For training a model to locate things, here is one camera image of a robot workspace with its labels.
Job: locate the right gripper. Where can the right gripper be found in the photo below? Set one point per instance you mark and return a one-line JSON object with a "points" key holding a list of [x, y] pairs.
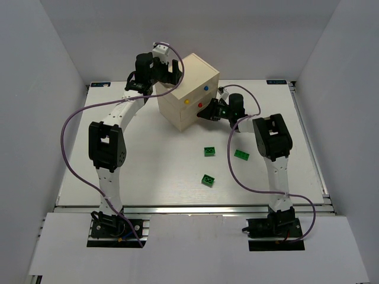
{"points": [[214, 110]]}

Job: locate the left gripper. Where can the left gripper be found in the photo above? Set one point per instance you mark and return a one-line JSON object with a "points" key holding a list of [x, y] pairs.
{"points": [[167, 73]]}

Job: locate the cream drawer cabinet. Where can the cream drawer cabinet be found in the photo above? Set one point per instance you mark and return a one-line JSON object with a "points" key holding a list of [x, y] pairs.
{"points": [[197, 71]]}

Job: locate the green lego brick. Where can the green lego brick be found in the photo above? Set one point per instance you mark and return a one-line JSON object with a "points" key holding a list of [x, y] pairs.
{"points": [[208, 180], [209, 151]]}

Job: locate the green lego plate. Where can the green lego plate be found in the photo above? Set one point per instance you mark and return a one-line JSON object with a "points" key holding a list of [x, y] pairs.
{"points": [[241, 155]]}

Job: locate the green lego brick front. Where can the green lego brick front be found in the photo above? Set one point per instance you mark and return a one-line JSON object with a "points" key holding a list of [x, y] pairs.
{"points": [[208, 180]]}

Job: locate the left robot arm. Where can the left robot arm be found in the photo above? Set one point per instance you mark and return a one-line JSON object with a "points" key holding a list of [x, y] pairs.
{"points": [[107, 148]]}

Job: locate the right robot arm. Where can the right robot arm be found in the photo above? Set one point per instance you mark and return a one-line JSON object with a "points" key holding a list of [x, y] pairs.
{"points": [[274, 143]]}

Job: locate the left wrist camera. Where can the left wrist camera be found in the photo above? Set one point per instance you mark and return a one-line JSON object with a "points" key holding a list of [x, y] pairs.
{"points": [[161, 50]]}

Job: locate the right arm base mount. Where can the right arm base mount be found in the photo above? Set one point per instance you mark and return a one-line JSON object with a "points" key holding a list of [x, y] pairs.
{"points": [[279, 231]]}

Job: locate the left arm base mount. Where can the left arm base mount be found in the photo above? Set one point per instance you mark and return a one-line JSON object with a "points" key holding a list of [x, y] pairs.
{"points": [[111, 231]]}

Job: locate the aluminium table rail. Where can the aluminium table rail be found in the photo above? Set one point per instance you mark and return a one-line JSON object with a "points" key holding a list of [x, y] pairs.
{"points": [[300, 209]]}

